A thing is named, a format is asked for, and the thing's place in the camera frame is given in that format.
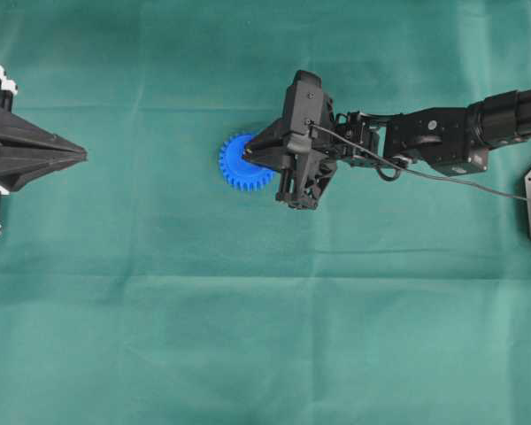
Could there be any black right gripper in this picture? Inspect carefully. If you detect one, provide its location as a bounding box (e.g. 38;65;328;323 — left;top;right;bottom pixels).
242;70;337;210

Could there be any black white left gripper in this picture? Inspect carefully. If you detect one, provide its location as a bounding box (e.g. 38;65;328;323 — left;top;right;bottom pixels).
0;66;87;235

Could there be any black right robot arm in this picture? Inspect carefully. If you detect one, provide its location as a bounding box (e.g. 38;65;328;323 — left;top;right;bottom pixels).
242;70;531;210

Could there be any blue plastic gear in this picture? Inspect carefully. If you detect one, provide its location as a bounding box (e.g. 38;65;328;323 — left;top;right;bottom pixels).
218;133;273;191

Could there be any green table cloth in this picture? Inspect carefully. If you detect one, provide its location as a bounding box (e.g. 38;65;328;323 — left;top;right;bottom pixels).
0;1;531;424

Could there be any thin grey cable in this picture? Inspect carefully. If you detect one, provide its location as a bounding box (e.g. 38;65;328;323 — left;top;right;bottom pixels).
308;123;531;209

